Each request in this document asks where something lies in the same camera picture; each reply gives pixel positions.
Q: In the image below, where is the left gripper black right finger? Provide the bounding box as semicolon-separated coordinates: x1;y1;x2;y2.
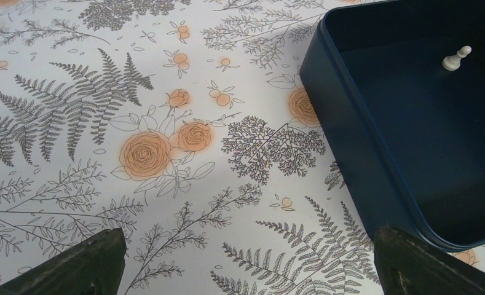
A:
374;226;485;294

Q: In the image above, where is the dark blue piece tray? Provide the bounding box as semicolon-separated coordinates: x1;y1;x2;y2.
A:
300;1;485;252

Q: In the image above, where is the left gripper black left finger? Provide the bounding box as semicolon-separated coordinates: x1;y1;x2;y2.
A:
0;228;127;294

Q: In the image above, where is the floral patterned table mat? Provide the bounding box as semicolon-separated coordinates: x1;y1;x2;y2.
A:
0;1;485;294

